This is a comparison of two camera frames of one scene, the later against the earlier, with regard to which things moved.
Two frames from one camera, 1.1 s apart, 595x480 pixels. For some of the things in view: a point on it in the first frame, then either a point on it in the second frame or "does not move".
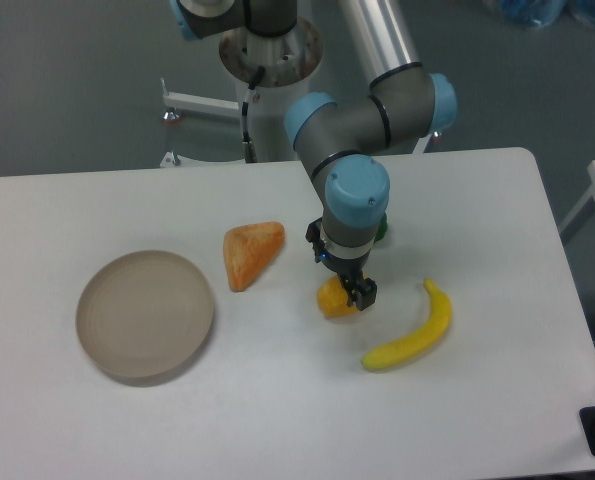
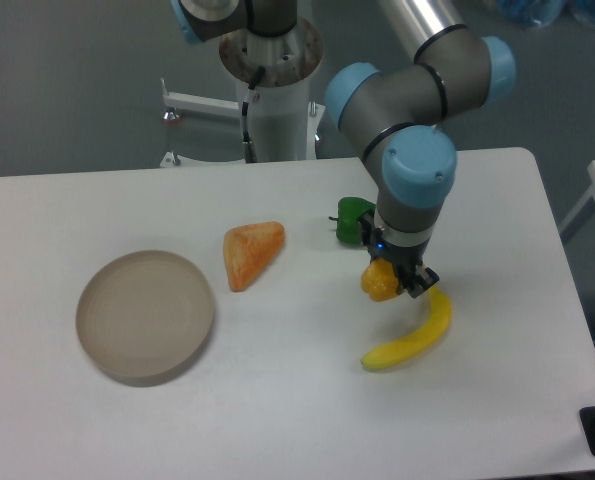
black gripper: [359, 290] -> [404, 259]
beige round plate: [143, 317] does not move
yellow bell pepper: [333, 299] -> [380, 280]
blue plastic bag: [533, 13] does not move
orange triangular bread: [248, 249] does not move
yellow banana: [395, 354] does not move
